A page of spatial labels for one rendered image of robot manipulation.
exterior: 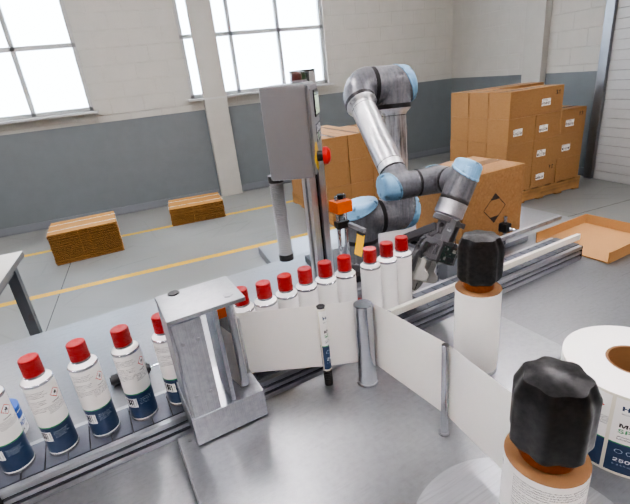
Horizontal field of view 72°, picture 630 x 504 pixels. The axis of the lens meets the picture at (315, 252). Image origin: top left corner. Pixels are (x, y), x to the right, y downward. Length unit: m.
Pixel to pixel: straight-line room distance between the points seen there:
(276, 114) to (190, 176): 5.50
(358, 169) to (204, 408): 3.94
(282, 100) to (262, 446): 0.66
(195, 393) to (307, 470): 0.23
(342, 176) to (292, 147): 3.61
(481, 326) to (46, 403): 0.81
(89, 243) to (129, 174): 1.70
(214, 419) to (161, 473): 0.15
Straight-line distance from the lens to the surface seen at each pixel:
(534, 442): 0.54
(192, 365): 0.79
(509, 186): 1.70
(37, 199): 6.51
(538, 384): 0.51
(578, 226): 1.98
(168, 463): 0.96
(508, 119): 4.73
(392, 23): 7.37
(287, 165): 0.93
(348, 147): 4.51
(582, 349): 0.85
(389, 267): 1.09
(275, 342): 0.91
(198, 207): 5.34
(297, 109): 0.91
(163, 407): 1.01
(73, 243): 4.92
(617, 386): 0.79
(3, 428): 0.97
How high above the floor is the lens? 1.49
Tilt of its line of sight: 22 degrees down
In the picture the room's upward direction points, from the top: 6 degrees counter-clockwise
